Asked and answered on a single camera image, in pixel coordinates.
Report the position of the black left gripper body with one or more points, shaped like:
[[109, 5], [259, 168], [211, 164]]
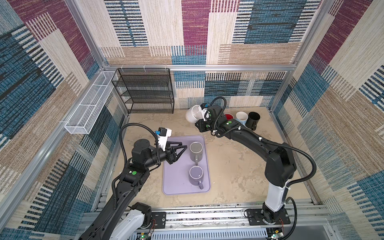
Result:
[[169, 158]]

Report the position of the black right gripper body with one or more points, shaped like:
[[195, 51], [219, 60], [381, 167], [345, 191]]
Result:
[[204, 125]]

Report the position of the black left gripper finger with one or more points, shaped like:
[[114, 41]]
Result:
[[178, 152], [176, 145]]

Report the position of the grey ceramic mug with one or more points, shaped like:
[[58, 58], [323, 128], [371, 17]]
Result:
[[196, 152]]

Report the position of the cream speckled mug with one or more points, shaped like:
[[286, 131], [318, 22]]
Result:
[[194, 114]]

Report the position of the white ceramic mug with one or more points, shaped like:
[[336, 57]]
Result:
[[229, 117]]

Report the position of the purple ceramic mug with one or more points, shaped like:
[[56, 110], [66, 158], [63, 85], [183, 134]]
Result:
[[196, 176]]

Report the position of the light blue mug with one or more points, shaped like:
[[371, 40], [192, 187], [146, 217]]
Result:
[[242, 117]]

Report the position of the black ceramic mug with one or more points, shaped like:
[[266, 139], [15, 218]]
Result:
[[252, 121]]

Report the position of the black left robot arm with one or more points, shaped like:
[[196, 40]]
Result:
[[108, 224]]

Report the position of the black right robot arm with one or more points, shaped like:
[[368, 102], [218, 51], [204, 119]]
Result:
[[280, 163]]

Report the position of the lavender plastic tray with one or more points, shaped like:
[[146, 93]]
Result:
[[176, 176]]

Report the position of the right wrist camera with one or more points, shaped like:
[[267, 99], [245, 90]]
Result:
[[204, 111]]

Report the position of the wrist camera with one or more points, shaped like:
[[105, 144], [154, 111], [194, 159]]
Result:
[[204, 111], [163, 134]]

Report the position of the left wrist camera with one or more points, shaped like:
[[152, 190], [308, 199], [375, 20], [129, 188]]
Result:
[[163, 134]]

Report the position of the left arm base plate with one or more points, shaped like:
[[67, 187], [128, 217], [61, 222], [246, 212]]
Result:
[[159, 220]]

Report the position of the black wire mesh shelf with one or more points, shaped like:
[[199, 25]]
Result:
[[145, 90]]

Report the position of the white wire mesh basket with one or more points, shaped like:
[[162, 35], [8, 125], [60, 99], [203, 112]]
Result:
[[87, 112]]

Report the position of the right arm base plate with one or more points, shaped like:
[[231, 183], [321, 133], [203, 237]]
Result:
[[260, 217]]

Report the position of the aluminium front rail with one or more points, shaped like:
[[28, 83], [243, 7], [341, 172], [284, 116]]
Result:
[[229, 222]]

